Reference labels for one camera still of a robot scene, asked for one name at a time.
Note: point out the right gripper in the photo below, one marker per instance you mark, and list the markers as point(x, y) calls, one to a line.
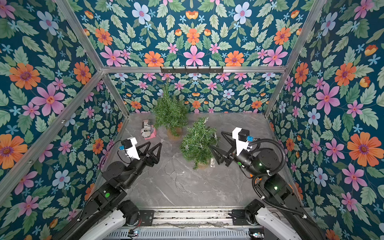
point(230, 156)

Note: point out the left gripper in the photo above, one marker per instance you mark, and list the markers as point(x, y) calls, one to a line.
point(141, 158)

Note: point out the small green tree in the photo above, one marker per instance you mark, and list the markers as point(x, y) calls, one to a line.
point(170, 112)
point(198, 141)

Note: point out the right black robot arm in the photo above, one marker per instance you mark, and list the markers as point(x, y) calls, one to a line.
point(277, 207)

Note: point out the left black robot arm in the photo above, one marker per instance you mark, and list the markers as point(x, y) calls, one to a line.
point(107, 209)

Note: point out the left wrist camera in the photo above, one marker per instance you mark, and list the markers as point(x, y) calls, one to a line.
point(129, 146)

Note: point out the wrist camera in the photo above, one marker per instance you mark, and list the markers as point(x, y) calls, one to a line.
point(243, 139)
point(129, 146)

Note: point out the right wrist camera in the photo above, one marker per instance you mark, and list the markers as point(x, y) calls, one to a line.
point(243, 139)

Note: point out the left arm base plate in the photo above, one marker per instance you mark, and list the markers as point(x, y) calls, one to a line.
point(146, 217)

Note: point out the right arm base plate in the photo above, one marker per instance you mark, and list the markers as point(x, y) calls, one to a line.
point(238, 217)

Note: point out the black hook rail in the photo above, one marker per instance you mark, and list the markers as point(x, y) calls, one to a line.
point(191, 70)

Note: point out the white cable duct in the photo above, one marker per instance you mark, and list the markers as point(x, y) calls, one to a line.
point(180, 234)

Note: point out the aluminium frame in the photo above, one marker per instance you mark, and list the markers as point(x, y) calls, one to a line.
point(12, 178)

